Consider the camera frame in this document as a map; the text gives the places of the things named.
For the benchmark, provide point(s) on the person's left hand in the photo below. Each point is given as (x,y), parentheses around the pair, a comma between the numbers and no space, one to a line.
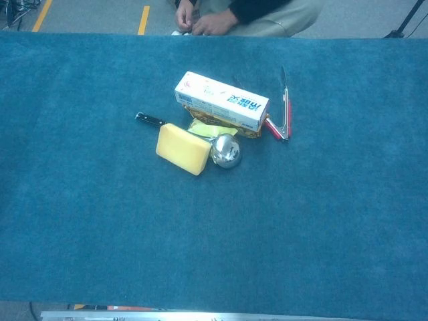
(215,23)

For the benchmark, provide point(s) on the person's right hand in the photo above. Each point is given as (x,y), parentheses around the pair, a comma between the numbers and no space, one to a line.
(185,15)

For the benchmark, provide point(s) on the white toothpaste box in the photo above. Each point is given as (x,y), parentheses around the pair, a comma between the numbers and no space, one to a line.
(220,97)

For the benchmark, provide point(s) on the steel tongs red grips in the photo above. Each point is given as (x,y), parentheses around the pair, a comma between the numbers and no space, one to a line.
(286,110)

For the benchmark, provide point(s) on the gold foil snack package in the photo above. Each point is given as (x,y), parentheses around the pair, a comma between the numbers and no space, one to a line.
(247,132)

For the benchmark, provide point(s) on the yellow sponge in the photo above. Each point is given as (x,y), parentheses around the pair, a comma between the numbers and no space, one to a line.
(180,148)

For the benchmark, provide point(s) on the white shoe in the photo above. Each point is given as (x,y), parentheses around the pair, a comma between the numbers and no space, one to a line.
(177,32)

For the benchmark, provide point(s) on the crouching person dark top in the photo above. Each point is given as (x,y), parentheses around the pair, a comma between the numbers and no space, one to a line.
(267,20)

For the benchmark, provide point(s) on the green snack packet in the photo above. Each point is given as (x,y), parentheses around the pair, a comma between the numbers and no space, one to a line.
(204,128)

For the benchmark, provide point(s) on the black tripod stand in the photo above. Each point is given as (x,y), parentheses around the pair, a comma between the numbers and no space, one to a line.
(406,20)

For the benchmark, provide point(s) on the teal table cloth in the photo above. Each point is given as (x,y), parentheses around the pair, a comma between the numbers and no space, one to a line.
(100,234)

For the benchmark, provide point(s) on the orange strip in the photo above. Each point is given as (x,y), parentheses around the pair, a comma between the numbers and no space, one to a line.
(130,307)

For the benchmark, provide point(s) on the yellow block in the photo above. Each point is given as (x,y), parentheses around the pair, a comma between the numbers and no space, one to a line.
(78,306)

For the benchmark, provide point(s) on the aluminium rail bar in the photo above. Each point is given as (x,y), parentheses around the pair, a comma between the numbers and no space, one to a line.
(167,316)

